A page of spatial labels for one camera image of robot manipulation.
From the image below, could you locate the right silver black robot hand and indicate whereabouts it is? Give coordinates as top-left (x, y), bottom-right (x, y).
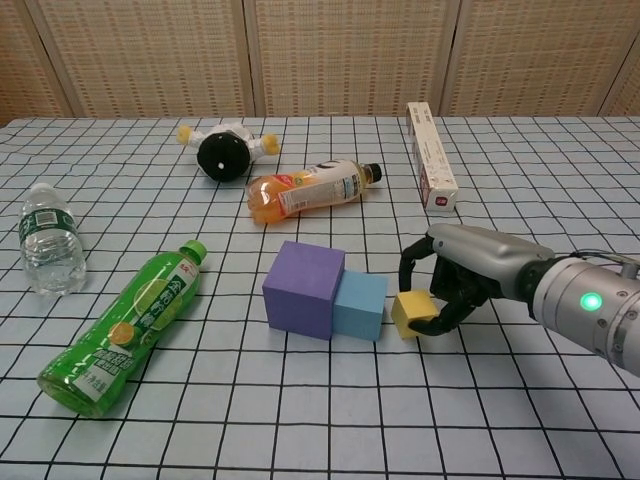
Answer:
top-left (398, 223), bottom-right (556, 337)

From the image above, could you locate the small yellow cube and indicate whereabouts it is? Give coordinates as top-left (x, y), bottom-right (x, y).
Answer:
top-left (390, 290), bottom-right (441, 340)

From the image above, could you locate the blue cube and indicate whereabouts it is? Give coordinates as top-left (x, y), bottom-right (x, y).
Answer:
top-left (332, 269), bottom-right (390, 343)

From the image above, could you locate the purple cube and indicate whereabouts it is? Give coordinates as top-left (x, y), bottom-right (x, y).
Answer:
top-left (262, 240), bottom-right (347, 342)

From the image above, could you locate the long white cardboard box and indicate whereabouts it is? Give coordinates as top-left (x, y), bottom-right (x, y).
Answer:
top-left (405, 101), bottom-right (460, 214)

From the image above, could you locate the orange juice bottle black cap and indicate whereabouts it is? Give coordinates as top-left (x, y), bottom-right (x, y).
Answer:
top-left (244, 158), bottom-right (384, 227)

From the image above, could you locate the light blue checkered tablecloth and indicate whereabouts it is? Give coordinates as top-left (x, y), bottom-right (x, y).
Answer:
top-left (0, 115), bottom-right (640, 480)

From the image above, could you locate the woven bamboo folding screen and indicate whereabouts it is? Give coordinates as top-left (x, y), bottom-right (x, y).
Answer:
top-left (0, 0), bottom-right (640, 121)

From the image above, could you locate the plush doll black head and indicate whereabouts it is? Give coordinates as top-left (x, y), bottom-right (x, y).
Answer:
top-left (177, 123), bottom-right (281, 182)

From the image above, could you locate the green tea bottle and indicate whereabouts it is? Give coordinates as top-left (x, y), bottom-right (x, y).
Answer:
top-left (38, 238), bottom-right (209, 419)

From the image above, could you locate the clear water bottle green label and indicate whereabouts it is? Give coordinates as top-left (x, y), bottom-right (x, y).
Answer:
top-left (18, 182), bottom-right (87, 299)

